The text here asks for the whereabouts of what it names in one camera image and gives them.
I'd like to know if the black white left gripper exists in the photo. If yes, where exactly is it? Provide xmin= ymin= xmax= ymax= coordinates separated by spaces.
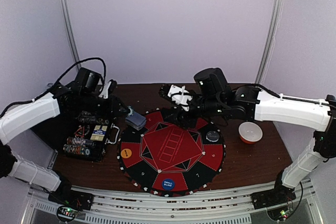
xmin=79 ymin=91 xmax=130 ymax=120

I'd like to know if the black dealer button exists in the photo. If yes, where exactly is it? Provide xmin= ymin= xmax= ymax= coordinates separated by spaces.
xmin=206 ymin=131 xmax=220 ymax=143

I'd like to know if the orange big blind button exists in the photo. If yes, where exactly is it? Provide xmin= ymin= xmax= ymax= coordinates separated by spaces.
xmin=120 ymin=148 xmax=132 ymax=159

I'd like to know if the blue small blind button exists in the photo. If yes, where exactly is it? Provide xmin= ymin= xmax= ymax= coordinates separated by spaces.
xmin=161 ymin=178 xmax=175 ymax=191

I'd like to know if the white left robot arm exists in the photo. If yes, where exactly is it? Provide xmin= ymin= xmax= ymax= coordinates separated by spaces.
xmin=1 ymin=68 xmax=133 ymax=205

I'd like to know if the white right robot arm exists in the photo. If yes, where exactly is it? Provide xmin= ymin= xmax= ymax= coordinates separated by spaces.
xmin=159 ymin=68 xmax=335 ymax=204

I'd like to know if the Texas Hold'em card box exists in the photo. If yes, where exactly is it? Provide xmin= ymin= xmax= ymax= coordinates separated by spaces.
xmin=90 ymin=125 xmax=108 ymax=142

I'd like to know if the blue backed card deck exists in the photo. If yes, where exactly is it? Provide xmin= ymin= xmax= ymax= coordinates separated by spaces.
xmin=125 ymin=112 xmax=146 ymax=130

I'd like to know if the top multicolour chip row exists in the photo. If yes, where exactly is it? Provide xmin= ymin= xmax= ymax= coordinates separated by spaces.
xmin=77 ymin=111 xmax=109 ymax=125

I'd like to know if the white orange bowl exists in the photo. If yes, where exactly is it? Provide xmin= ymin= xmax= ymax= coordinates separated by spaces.
xmin=238 ymin=122 xmax=263 ymax=144

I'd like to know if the black poker chip case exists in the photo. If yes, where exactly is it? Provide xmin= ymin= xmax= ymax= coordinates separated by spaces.
xmin=27 ymin=81 xmax=119 ymax=162

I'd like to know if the black 100 chip stack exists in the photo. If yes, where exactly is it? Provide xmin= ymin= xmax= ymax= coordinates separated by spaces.
xmin=67 ymin=137 xmax=95 ymax=147

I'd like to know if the round red black poker mat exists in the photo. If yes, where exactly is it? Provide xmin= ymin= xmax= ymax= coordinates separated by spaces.
xmin=117 ymin=108 xmax=226 ymax=197

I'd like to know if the chrome case handle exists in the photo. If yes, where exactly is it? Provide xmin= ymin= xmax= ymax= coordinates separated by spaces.
xmin=106 ymin=123 xmax=120 ymax=145

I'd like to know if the right aluminium frame post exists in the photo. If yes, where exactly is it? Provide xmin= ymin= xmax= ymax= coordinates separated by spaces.
xmin=255 ymin=0 xmax=284 ymax=84

